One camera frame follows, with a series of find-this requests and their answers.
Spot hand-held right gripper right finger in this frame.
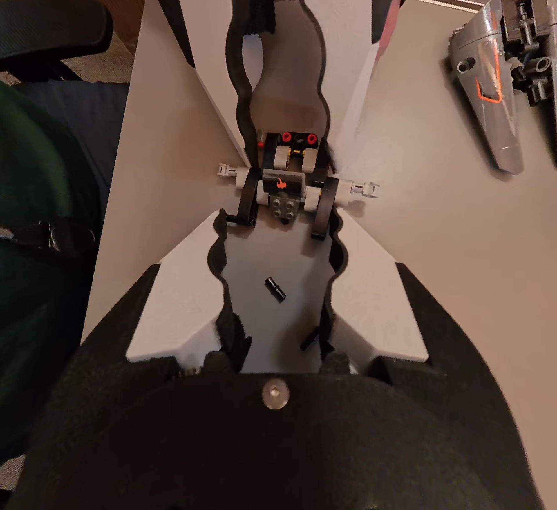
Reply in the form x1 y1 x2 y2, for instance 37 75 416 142
319 207 431 374

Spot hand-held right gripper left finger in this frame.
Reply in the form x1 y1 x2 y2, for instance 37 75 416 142
125 209 253 374

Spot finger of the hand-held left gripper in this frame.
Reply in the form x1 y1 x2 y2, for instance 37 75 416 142
167 0 260 168
299 0 380 172

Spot black grey lego subassembly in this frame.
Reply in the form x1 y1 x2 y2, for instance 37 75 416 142
217 129 381 241

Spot grey lego wing assembly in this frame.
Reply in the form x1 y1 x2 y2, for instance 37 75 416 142
448 0 557 176

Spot black chair armrest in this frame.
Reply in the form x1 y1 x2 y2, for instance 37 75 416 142
0 0 115 82

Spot person's blue jeans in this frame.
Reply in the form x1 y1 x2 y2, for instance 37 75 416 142
13 81 130 197

